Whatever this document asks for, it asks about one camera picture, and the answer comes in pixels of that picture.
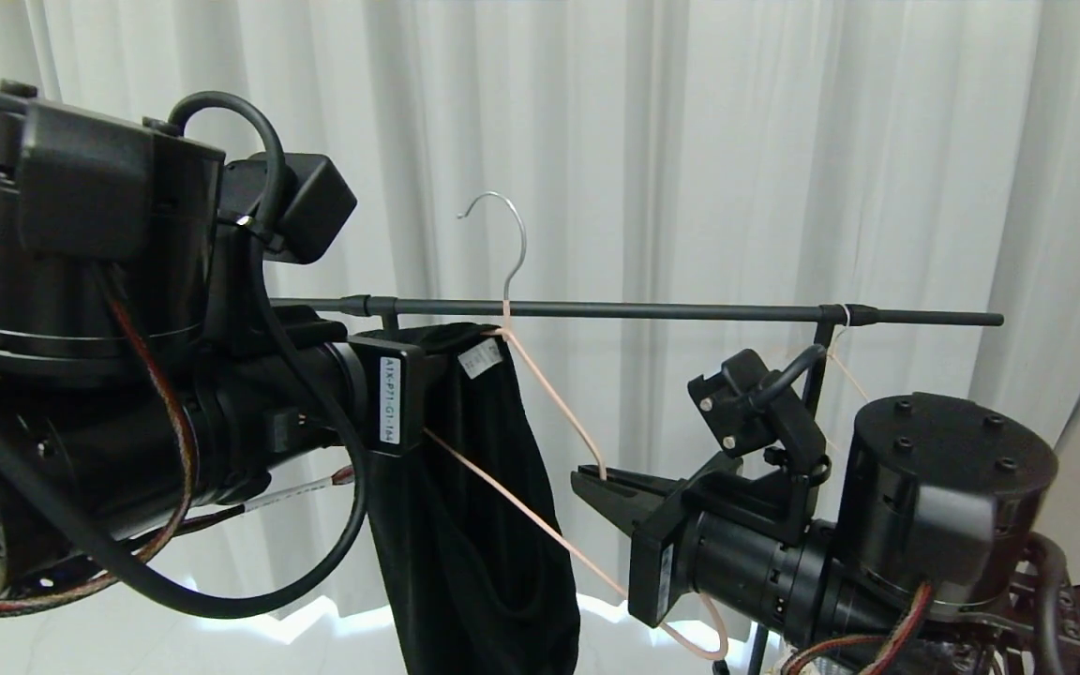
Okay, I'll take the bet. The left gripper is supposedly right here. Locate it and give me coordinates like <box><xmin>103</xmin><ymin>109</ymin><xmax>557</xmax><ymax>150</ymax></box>
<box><xmin>186</xmin><ymin>309</ymin><xmax>427</xmax><ymax>512</ymax></box>

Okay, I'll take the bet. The pink clothes hanger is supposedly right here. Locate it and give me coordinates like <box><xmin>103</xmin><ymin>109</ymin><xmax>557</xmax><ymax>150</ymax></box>
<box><xmin>423</xmin><ymin>191</ymin><xmax>730</xmax><ymax>663</ymax></box>
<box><xmin>821</xmin><ymin>305</ymin><xmax>871</xmax><ymax>404</ymax></box>

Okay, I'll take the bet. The black short-sleeved shirt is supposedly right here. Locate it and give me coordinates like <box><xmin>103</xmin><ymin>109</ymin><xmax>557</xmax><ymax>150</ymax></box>
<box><xmin>367</xmin><ymin>322</ymin><xmax>582</xmax><ymax>675</ymax></box>

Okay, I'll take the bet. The white curtain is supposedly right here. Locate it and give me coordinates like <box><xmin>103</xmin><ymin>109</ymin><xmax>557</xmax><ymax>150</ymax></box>
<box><xmin>0</xmin><ymin>0</ymin><xmax>1080</xmax><ymax>648</ymax></box>

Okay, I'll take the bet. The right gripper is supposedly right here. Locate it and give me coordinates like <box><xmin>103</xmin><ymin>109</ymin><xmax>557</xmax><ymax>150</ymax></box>
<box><xmin>627</xmin><ymin>469</ymin><xmax>847</xmax><ymax>650</ymax></box>

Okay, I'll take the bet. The black clothes rack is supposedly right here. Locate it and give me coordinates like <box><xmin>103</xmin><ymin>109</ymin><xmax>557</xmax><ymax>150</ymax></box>
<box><xmin>270</xmin><ymin>293</ymin><xmax>1006</xmax><ymax>675</ymax></box>

